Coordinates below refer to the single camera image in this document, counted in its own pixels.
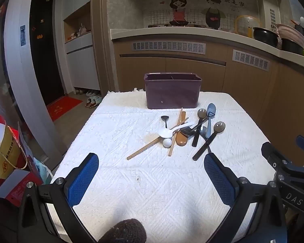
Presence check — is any black cooking pot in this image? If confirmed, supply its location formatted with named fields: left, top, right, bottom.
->
left=253, top=27, right=280, bottom=48

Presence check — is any purple utensil holder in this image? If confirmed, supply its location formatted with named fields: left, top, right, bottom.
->
left=144, top=72, right=202, bottom=110

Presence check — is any black bowl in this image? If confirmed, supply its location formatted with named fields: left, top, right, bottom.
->
left=281, top=38, right=304, bottom=55

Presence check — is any brown wooden spoon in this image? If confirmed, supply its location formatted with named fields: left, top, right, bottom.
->
left=176, top=111, right=189, bottom=147

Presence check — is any white refrigerator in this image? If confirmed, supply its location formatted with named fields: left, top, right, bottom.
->
left=4, top=0, right=67, bottom=157

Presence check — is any white textured tablecloth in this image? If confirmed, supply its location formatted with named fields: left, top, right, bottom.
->
left=44, top=88, right=271, bottom=243

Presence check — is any dark translucent slotted spoon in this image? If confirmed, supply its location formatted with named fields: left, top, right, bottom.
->
left=192, top=108, right=208, bottom=147
left=192, top=121, right=226, bottom=161

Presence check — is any blue-grey rice paddle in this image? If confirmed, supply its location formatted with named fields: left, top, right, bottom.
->
left=206, top=103, right=216, bottom=139

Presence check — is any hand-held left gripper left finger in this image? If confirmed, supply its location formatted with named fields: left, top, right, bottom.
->
left=18, top=152, right=99, bottom=243

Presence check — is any dark entry door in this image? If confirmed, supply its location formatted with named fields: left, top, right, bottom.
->
left=29, top=0, right=65, bottom=107

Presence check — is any brown fuzzy object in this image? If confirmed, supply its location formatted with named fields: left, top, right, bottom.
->
left=97, top=218, right=147, bottom=243

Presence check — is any long vent grille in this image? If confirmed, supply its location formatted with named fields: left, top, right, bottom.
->
left=132, top=41, right=207, bottom=55

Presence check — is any white shoe cabinet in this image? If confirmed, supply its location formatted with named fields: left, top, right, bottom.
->
left=63, top=1, right=100, bottom=94

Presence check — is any kitchen counter cabinet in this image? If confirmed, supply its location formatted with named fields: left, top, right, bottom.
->
left=110, top=27, right=304, bottom=162

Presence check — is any wooden chopstick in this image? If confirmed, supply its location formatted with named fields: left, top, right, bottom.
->
left=127, top=118, right=189, bottom=160
left=168, top=107, right=183, bottom=157

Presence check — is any cartoon wall sticker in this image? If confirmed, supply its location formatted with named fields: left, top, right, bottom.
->
left=144, top=0, right=246, bottom=29

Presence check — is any metal spoon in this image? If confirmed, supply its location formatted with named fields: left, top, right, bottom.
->
left=180, top=125, right=200, bottom=135

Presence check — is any glass pot lid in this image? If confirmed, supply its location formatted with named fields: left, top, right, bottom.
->
left=235, top=15, right=260, bottom=38

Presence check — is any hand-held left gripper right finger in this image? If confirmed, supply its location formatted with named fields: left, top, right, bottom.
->
left=203, top=153, right=288, bottom=243

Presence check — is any white plastic spoon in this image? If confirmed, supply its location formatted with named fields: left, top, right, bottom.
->
left=158, top=122, right=194, bottom=137

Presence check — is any red door mat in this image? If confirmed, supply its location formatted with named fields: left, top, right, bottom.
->
left=46, top=97, right=83, bottom=122

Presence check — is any teal plastic bag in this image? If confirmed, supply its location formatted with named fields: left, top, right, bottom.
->
left=33, top=157, right=54, bottom=185

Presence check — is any short vent grille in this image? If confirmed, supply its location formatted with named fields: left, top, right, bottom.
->
left=232, top=49, right=271, bottom=71

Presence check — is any pink plastic basket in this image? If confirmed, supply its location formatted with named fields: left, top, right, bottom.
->
left=276, top=23, right=304, bottom=46

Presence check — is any red and white shopping bag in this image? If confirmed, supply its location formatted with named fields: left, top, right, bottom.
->
left=0, top=113, right=28, bottom=190

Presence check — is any black gas stove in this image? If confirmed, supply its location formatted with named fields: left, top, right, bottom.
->
left=148, top=23, right=206, bottom=28

